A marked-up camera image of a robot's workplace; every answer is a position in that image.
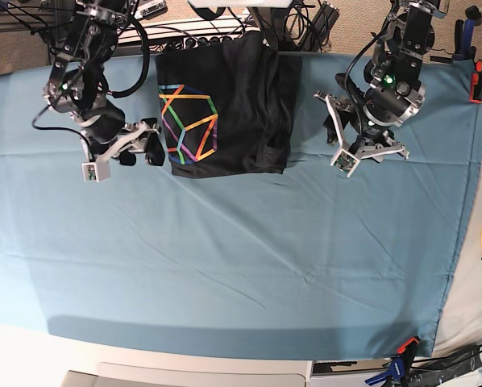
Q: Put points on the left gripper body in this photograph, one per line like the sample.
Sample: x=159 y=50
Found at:
x=372 y=140

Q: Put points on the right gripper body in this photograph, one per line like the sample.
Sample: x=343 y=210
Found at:
x=106 y=134

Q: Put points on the black T-shirt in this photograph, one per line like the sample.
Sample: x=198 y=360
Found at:
x=228 y=108

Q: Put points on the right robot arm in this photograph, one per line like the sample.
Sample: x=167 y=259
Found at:
x=77 y=85

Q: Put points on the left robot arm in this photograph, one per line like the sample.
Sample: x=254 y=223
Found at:
x=395 y=92

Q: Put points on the white power strip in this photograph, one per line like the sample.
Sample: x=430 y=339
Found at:
x=165 y=34

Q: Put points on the blue table cloth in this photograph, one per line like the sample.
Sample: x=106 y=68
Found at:
x=303 y=265

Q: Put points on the orange black clamp top right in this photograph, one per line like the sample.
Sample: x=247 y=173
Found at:
x=475 y=95

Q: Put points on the blue clamp top right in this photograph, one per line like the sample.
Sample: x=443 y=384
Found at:
x=463 y=33

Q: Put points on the orange blue clamp bottom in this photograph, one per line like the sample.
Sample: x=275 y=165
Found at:
x=399 y=366

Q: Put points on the black plastic bag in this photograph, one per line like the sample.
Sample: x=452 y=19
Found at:
x=438 y=371

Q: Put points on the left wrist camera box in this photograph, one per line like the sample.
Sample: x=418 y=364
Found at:
x=345 y=161

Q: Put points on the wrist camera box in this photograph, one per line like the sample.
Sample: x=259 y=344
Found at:
x=95 y=171
x=345 y=161

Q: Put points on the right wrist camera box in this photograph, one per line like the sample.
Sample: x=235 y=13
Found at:
x=95 y=171

